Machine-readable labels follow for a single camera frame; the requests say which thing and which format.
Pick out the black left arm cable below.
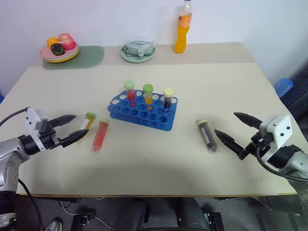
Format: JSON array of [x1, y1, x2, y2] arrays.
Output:
[[0, 108, 27, 127]]

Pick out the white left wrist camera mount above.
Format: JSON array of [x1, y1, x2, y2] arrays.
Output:
[[25, 107, 51, 153]]

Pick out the blue stacked stools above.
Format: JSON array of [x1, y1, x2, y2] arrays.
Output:
[[273, 77, 295, 99]]

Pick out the pink plate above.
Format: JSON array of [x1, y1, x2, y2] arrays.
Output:
[[39, 41, 78, 59]]

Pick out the yellow toy food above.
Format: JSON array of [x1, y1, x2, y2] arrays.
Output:
[[46, 37, 59, 48]]

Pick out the orange drink bottle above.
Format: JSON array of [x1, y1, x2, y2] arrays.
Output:
[[173, 0, 194, 54]]

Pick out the grey shoe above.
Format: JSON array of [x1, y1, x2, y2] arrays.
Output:
[[44, 217, 64, 231]]

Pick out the red tube, cream cap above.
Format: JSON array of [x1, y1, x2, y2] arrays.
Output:
[[91, 119, 111, 153]]

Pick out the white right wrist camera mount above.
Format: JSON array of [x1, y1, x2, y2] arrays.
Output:
[[259, 114, 293, 165]]

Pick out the white cable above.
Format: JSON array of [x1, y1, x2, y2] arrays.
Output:
[[58, 199, 114, 228]]

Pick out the black box under table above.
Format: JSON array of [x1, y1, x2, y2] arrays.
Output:
[[203, 211, 225, 231], [70, 212, 95, 231]]

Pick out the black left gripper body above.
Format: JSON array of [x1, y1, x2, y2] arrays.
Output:
[[39, 122, 64, 151]]

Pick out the blue test tube rack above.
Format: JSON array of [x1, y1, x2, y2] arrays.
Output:
[[107, 90, 180, 132]]

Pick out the pink toy cake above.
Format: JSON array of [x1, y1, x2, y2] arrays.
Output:
[[57, 33, 75, 50]]

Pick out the pale green round plate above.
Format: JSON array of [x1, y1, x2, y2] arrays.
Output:
[[119, 43, 156, 64]]

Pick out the dark tube, yellow cap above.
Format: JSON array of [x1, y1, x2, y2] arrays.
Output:
[[163, 87, 175, 113]]

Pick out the red tube, green cap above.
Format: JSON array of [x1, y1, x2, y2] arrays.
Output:
[[123, 80, 137, 108]]

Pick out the green placemat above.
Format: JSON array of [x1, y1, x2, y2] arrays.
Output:
[[42, 45, 105, 71]]

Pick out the labelled yellow tube, green cap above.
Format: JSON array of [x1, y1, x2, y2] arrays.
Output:
[[77, 112, 97, 144]]

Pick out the yellow plate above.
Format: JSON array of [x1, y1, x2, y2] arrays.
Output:
[[41, 48, 80, 64]]

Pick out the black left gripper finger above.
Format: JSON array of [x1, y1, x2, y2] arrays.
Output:
[[60, 128, 90, 148], [49, 115, 77, 128]]

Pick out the brown tube, cream cap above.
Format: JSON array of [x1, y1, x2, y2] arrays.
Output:
[[196, 118, 218, 154]]

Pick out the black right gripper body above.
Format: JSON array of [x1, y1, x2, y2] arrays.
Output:
[[244, 128, 274, 157]]

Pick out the grey face mask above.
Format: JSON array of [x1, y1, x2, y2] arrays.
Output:
[[122, 41, 154, 57]]

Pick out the black robot body cable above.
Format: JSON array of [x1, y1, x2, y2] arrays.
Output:
[[17, 178, 44, 231]]

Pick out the orange tube, green cap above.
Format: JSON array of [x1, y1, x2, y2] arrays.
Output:
[[142, 84, 154, 112]]

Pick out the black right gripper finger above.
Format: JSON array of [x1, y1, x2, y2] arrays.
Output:
[[233, 112, 262, 130], [214, 129, 246, 160]]

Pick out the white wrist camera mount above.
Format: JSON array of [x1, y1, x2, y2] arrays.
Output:
[[25, 107, 51, 153], [259, 114, 293, 165]]

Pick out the black and green toy food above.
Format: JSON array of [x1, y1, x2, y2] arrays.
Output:
[[50, 43, 65, 56]]

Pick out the black carbon-pattern object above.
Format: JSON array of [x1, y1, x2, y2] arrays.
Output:
[[280, 64, 308, 121]]

